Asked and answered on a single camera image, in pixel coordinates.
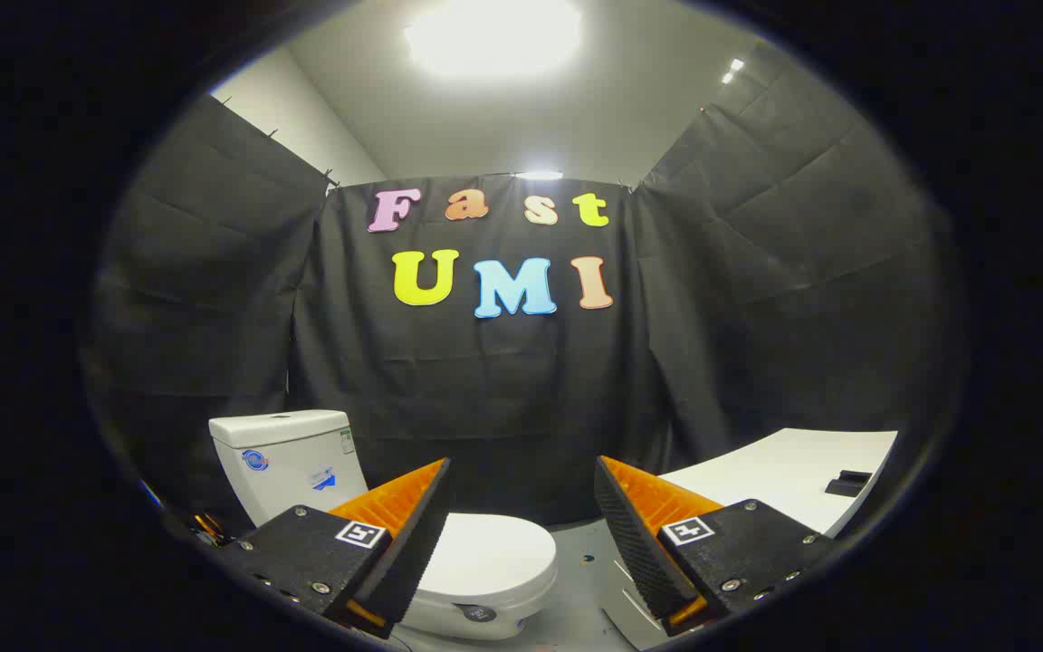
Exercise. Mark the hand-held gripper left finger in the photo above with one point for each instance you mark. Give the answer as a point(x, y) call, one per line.
point(413, 543)

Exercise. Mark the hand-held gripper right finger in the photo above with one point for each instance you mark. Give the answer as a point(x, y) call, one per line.
point(635, 543)

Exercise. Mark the white toilet lid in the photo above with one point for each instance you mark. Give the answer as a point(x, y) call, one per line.
point(494, 552)

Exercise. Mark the white ceramic toilet with tank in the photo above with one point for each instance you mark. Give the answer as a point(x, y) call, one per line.
point(286, 462)

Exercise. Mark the white cabinet with drawers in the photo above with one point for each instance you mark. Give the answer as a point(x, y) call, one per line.
point(775, 480)

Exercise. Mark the black backdrop cloth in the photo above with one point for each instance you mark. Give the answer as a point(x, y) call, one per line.
point(503, 398)

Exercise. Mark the orange black tool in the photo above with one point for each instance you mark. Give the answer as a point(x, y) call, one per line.
point(210, 527)

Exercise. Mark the small black flat object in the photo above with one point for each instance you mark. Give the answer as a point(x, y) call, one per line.
point(847, 484)

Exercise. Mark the bright ceiling light panel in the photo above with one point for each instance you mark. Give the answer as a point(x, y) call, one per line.
point(492, 36)

